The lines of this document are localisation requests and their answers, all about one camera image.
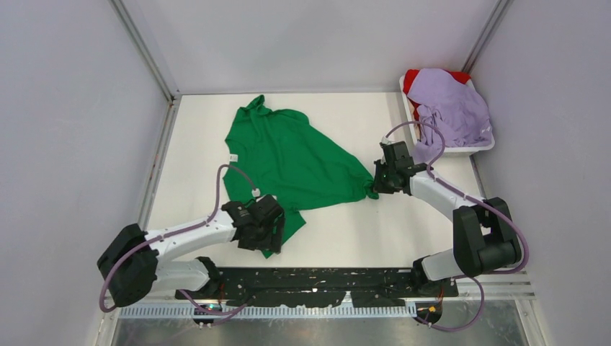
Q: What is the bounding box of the green t-shirt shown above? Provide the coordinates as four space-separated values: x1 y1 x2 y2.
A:
223 95 379 242

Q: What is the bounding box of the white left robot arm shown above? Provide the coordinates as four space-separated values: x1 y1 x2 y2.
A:
97 195 286 312

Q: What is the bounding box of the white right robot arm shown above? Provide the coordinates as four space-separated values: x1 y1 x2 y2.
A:
373 142 528 296

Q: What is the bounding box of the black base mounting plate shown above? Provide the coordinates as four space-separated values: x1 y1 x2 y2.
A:
188 267 458 308

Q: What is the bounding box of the white plastic laundry basket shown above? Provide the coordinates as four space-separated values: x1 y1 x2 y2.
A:
398 75 495 156

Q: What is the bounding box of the lavender t-shirt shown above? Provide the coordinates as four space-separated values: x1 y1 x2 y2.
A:
403 68 494 162

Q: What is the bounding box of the red t-shirt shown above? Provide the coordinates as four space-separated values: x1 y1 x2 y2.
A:
403 68 473 124

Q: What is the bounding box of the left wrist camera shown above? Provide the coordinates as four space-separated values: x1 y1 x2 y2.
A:
249 195 284 223

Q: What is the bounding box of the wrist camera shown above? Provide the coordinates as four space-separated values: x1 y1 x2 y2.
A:
249 195 284 223
380 141 414 169

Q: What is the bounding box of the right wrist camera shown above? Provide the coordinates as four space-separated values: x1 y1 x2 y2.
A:
380 141 414 169

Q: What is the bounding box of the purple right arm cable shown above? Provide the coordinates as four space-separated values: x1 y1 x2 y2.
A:
384 120 530 333

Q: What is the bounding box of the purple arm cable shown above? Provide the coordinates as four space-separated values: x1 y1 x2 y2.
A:
384 120 530 333
99 164 261 327

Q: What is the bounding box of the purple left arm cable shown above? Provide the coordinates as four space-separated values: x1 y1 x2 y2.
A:
99 164 261 327

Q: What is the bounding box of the aluminium frame rail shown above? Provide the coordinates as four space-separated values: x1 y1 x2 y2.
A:
110 1 181 227

